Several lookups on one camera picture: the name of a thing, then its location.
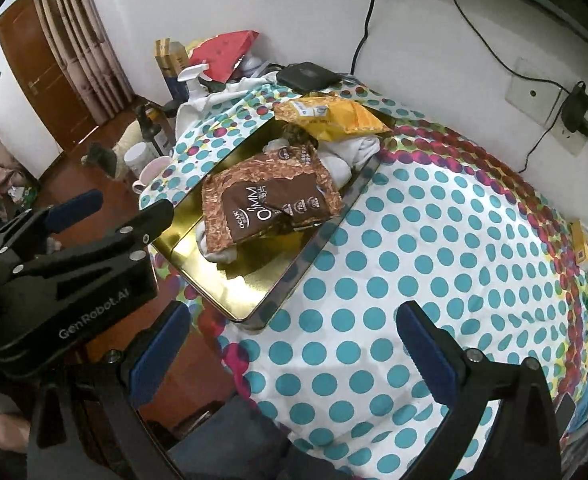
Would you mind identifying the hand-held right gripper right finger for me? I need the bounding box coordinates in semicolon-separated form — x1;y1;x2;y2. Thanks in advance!
396;300;560;480

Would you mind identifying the black hanging cable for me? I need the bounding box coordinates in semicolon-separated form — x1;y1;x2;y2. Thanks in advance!
516;125;565;176

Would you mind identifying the white spray bottle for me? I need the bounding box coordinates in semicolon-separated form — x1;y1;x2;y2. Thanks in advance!
176;64;212;103

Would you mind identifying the beige wall plate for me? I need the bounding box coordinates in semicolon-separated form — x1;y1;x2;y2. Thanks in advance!
505;57;564;126

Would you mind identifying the small yellow box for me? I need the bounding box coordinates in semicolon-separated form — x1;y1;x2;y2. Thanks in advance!
571;220;588;268

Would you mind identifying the red bag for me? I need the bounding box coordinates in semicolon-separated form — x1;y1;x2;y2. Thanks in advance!
191;30;260;83

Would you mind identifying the pink mug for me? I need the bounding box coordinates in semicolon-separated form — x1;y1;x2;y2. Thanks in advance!
131;156;172;195

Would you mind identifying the brown wooden door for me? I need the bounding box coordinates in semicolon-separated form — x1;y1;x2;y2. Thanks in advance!
0;0;97;153

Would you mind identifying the white cup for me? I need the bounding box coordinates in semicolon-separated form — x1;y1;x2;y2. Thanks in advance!
123;142;151;181

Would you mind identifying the yellow snack bag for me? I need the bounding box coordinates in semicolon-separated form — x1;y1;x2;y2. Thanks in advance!
273;97;394;142

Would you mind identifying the beige curtain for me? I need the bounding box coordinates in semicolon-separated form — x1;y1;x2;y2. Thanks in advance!
30;0;135;126

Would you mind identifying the gold metal tray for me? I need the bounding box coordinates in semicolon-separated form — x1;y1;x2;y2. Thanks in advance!
150;105;395;333

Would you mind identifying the thin grey cable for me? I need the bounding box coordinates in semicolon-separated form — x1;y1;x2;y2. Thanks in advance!
349;0;407;77

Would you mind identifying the blue yellow carton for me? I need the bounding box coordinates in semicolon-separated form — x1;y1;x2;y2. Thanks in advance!
154;37;190;101

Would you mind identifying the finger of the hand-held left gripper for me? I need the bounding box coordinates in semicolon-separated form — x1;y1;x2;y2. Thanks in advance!
0;189;106;261
1;199;176;281

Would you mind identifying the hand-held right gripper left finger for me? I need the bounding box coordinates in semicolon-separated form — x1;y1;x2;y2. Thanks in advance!
26;300;192;480

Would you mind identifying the black set-top box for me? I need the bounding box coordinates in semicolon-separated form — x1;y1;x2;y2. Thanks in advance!
276;61;342;95

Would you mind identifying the brown snack bag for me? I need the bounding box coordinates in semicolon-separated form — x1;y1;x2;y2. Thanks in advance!
201;142;344;256

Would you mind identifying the grey-white sock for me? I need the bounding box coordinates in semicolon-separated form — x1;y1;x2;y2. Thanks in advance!
319;135;381;188

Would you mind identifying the black charger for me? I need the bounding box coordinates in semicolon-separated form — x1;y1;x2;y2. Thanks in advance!
561;81;588;133

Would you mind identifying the polka dot tablecloth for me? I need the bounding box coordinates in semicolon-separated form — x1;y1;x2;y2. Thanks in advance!
139;77;588;480

